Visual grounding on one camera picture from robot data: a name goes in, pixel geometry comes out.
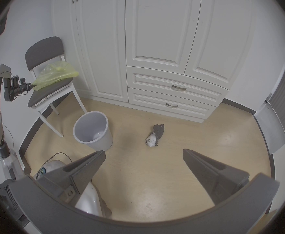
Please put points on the white wardrobe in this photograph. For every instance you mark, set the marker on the white wardrobe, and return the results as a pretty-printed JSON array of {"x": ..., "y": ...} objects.
[{"x": 157, "y": 33}]

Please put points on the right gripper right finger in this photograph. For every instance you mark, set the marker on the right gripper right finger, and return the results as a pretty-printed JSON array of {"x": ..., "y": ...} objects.
[{"x": 210, "y": 174}]

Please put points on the yellow plastic bag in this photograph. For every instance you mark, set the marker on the yellow plastic bag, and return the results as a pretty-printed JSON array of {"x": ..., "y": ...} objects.
[{"x": 52, "y": 75}]

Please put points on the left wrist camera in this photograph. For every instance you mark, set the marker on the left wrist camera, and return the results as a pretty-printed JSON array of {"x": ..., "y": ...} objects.
[{"x": 23, "y": 80}]

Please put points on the white chair grey seat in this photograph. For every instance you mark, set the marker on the white chair grey seat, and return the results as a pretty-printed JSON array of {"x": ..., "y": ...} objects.
[{"x": 43, "y": 51}]

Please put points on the black plastic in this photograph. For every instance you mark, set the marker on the black plastic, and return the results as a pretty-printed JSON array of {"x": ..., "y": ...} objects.
[{"x": 159, "y": 130}]

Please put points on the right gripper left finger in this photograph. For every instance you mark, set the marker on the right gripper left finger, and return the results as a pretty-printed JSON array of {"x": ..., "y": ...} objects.
[{"x": 81, "y": 172}]

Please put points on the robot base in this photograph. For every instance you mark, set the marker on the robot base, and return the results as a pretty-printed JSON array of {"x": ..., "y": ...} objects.
[{"x": 88, "y": 199}]

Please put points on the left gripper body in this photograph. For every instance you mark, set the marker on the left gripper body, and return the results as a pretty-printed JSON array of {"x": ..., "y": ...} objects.
[{"x": 23, "y": 88}]

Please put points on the white trash bin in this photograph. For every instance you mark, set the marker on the white trash bin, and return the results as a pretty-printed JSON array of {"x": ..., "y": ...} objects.
[{"x": 103, "y": 138}]

